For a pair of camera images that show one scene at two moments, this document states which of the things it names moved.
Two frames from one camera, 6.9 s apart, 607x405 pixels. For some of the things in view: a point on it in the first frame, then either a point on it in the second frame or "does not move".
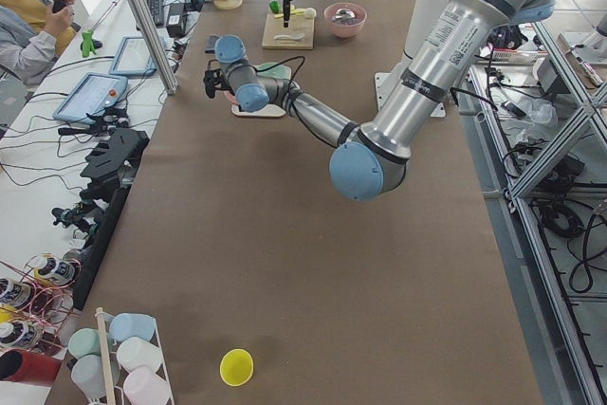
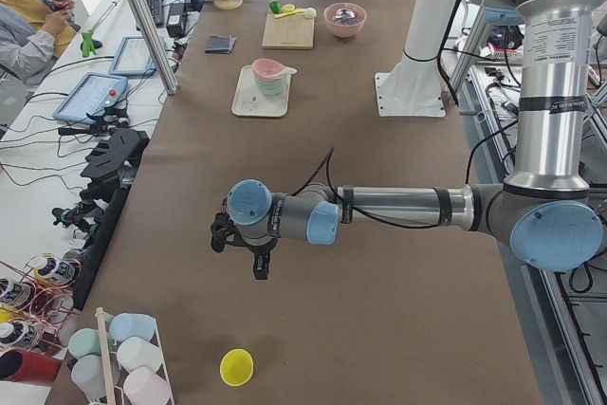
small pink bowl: [230, 97] -> [267, 69]
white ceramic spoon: [299, 36] -> [287, 72]
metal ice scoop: [343, 15] does not move
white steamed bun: [309, 12] does not move
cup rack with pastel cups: [121, 362] does not move
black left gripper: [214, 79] -> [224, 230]
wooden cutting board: [298, 24] does not move
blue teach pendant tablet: [94, 94] does not move
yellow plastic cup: [236, 367] does not move
